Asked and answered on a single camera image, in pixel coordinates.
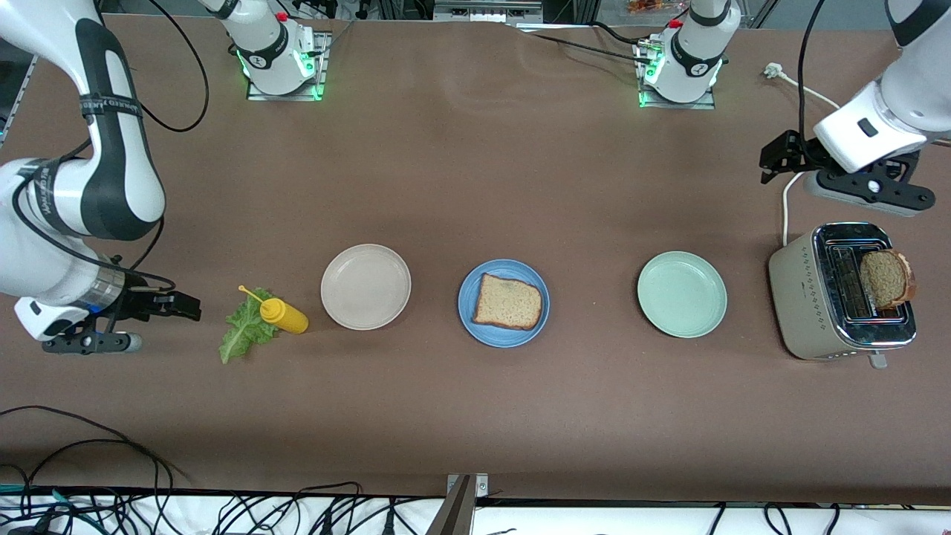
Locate green lettuce leaf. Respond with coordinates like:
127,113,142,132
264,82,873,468
218,288,282,365

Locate yellow mustard squeeze bottle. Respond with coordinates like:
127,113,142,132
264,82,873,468
238,285,310,335

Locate brown bread slice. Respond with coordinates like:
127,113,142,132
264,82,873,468
860,249,917,311
473,273,544,331

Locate light green plate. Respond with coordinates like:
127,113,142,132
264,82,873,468
637,250,728,340

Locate beige plate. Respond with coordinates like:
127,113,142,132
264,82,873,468
320,244,412,331

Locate blue plate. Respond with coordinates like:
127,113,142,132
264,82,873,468
457,259,551,348

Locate beige chrome toaster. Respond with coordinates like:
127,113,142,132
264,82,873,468
768,221,918,370

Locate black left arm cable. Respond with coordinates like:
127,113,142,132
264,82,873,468
797,0,827,143

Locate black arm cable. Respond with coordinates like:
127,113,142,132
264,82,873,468
797,0,827,143
11,0,211,292

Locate white toaster power cord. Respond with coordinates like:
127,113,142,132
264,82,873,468
764,62,845,247

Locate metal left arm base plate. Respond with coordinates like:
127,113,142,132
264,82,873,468
637,41,718,110

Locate black cable loop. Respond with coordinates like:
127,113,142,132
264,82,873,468
0,405,190,495

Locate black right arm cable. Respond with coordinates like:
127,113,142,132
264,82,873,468
11,0,211,292

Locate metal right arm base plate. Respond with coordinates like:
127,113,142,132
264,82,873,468
247,31,328,102

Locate thin black base cable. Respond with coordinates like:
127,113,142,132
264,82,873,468
520,22,655,65

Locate aluminium frame block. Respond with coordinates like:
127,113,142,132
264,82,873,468
433,0,545,25

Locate aluminium profile post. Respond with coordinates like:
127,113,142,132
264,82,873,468
426,473,490,535

